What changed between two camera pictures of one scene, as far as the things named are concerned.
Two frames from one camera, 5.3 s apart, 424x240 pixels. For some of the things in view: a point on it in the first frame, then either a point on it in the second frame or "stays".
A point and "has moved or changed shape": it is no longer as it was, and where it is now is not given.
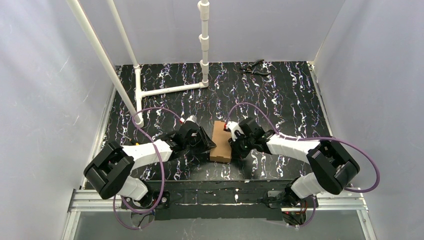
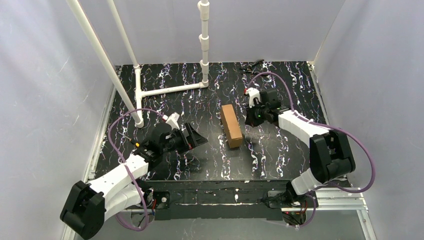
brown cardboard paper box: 222,152 has moved or changed shape
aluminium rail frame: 85,197 stays
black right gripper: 237,144 -> 251,117
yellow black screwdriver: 131,140 stays
